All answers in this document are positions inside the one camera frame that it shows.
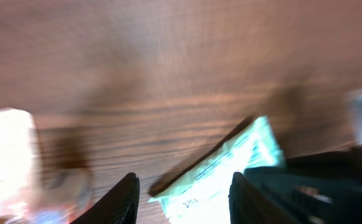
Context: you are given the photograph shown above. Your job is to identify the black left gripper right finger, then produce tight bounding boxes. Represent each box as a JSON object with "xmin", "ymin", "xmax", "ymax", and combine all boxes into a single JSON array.
[{"xmin": 229, "ymin": 172, "xmax": 299, "ymax": 224}]

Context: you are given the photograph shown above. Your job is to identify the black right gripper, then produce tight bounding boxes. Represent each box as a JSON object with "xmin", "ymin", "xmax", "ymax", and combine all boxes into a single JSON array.
[{"xmin": 244, "ymin": 149, "xmax": 362, "ymax": 223}]

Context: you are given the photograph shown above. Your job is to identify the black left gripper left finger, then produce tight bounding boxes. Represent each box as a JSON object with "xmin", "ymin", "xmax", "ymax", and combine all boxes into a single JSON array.
[{"xmin": 71, "ymin": 172, "xmax": 140, "ymax": 224}]

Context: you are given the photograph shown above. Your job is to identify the light green wipes packet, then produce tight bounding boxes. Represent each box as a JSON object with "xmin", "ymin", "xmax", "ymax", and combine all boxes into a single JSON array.
[{"xmin": 149, "ymin": 116, "xmax": 285, "ymax": 224}]

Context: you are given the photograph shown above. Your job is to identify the small orange box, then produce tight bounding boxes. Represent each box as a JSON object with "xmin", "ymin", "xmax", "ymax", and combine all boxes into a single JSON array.
[{"xmin": 28, "ymin": 168, "xmax": 92, "ymax": 224}]

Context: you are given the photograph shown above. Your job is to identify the brown snack pouch red label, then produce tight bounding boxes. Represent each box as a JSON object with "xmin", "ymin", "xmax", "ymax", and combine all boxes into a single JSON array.
[{"xmin": 0, "ymin": 108, "xmax": 40, "ymax": 217}]

